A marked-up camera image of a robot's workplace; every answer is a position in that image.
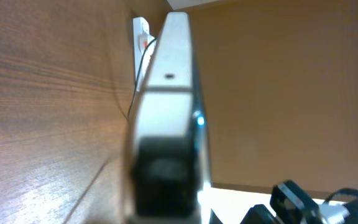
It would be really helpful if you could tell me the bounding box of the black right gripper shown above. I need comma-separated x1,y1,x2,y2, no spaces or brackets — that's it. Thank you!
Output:
240,180,358,224

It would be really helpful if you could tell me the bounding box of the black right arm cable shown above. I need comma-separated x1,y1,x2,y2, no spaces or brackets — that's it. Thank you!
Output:
323,187,358,203

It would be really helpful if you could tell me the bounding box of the white power strip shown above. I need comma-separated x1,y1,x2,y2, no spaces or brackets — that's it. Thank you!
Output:
132,17,156,91

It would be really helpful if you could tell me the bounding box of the black samsung smartphone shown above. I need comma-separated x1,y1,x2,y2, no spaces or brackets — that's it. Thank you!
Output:
122,12,213,223

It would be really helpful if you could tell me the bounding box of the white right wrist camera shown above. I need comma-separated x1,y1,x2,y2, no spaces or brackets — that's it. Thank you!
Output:
319,203,350,224

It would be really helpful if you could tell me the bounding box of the black usb charging cable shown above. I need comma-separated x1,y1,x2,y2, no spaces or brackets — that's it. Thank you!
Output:
126,36,157,122

